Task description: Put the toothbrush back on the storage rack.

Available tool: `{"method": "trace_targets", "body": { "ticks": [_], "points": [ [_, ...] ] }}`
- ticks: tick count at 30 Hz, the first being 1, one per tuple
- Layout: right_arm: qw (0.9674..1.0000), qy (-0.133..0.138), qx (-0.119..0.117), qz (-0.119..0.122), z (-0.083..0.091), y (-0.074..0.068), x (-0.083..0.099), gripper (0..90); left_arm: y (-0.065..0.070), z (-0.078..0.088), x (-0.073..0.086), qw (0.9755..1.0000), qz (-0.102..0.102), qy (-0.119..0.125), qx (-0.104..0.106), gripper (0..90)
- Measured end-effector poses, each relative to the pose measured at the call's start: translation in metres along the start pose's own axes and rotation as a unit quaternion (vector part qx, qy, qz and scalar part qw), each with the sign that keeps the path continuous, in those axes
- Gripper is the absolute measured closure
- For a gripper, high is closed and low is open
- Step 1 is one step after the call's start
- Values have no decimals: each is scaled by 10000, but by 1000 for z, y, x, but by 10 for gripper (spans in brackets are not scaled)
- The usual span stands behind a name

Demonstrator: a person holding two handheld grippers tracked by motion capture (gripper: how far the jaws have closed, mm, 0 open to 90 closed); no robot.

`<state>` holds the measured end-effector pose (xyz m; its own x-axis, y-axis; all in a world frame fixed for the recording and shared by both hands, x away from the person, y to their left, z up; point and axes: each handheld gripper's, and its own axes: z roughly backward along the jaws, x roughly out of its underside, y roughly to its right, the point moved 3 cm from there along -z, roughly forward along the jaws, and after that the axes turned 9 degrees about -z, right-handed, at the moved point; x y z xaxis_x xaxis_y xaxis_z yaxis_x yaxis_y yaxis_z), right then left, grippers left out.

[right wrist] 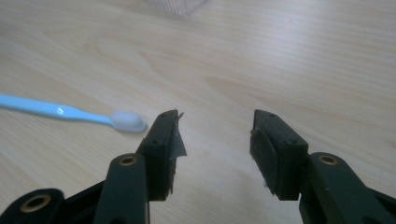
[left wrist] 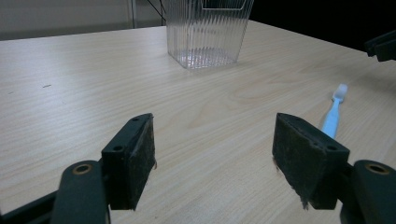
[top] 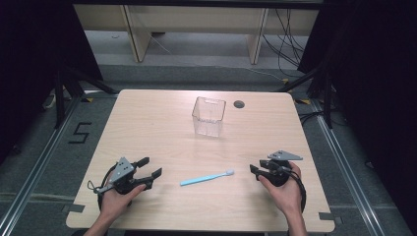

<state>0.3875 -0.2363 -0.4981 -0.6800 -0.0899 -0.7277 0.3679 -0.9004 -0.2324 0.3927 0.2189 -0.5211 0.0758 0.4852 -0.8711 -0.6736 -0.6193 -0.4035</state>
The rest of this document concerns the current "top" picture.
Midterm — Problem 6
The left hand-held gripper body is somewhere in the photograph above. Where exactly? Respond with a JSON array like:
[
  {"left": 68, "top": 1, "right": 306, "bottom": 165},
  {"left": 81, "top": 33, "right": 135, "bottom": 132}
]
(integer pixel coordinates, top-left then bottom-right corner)
[{"left": 94, "top": 156, "right": 154, "bottom": 196}]

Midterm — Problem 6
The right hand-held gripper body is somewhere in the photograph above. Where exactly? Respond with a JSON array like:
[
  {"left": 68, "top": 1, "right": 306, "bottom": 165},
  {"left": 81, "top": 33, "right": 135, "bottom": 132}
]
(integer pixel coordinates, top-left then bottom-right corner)
[{"left": 261, "top": 149, "right": 304, "bottom": 188}]

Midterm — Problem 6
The person's right hand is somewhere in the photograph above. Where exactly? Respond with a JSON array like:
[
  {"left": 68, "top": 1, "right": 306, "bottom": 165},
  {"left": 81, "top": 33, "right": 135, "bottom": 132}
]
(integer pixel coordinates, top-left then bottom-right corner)
[{"left": 257, "top": 161, "right": 305, "bottom": 218}]

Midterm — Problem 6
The person's left hand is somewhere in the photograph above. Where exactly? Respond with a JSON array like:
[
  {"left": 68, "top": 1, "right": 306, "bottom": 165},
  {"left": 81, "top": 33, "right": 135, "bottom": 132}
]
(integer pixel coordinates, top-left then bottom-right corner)
[{"left": 97, "top": 170, "right": 148, "bottom": 218}]

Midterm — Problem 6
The light blue toothbrush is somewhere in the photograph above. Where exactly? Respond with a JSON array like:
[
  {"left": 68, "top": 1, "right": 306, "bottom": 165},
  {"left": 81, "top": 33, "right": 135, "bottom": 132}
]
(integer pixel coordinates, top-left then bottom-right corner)
[{"left": 179, "top": 168, "right": 236, "bottom": 188}]

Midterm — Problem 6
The grey tape strip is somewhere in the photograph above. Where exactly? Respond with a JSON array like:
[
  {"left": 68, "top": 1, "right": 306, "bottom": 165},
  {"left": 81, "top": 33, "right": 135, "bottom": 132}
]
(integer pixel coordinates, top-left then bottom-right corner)
[
  {"left": 318, "top": 211, "right": 344, "bottom": 226},
  {"left": 61, "top": 203, "right": 87, "bottom": 214}
]

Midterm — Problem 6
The clear plastic container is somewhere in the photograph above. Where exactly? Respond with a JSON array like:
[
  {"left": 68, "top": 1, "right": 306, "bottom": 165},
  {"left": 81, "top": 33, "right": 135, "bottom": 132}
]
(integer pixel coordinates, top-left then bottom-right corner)
[{"left": 191, "top": 95, "right": 227, "bottom": 139}]

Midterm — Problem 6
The black metal stand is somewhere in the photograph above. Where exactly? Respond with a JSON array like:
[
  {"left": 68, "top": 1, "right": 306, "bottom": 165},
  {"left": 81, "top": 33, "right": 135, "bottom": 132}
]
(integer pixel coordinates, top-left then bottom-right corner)
[
  {"left": 52, "top": 64, "right": 120, "bottom": 130},
  {"left": 275, "top": 64, "right": 334, "bottom": 130}
]

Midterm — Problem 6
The dark curtain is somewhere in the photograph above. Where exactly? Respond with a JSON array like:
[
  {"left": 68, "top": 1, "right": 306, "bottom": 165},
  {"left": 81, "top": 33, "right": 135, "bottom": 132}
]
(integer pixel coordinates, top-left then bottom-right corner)
[
  {"left": 296, "top": 0, "right": 417, "bottom": 227},
  {"left": 0, "top": 0, "right": 104, "bottom": 165}
]

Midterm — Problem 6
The right hand-held gripper cable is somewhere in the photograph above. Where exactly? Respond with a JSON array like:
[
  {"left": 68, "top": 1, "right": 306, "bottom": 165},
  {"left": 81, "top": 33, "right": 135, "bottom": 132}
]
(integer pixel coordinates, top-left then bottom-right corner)
[{"left": 278, "top": 165, "right": 308, "bottom": 213}]

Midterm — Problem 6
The hand-held gripper cable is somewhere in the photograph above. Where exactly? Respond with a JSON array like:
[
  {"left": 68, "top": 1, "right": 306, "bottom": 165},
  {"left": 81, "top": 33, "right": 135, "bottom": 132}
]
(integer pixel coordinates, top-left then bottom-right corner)
[
  {"left": 86, "top": 162, "right": 120, "bottom": 211},
  {"left": 278, "top": 165, "right": 308, "bottom": 213}
]

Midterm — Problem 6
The left hand-held gripper cable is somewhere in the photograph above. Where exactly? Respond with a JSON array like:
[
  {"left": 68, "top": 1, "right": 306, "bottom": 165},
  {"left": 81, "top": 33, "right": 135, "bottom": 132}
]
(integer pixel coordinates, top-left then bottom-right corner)
[{"left": 86, "top": 162, "right": 120, "bottom": 211}]

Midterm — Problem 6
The black floor cable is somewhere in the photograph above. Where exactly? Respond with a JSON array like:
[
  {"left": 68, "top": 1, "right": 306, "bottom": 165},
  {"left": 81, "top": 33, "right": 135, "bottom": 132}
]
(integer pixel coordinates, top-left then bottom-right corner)
[{"left": 297, "top": 110, "right": 327, "bottom": 126}]

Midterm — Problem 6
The metal floor rail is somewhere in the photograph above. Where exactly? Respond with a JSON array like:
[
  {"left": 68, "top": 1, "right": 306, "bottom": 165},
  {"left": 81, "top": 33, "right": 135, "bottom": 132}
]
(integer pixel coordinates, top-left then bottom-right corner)
[
  {"left": 309, "top": 97, "right": 386, "bottom": 236},
  {"left": 0, "top": 97, "right": 84, "bottom": 236}
]

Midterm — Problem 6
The bundle of black cables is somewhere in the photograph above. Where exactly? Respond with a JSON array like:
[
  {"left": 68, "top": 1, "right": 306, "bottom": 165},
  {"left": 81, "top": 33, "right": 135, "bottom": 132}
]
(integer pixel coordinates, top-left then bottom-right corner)
[{"left": 261, "top": 8, "right": 307, "bottom": 71}]

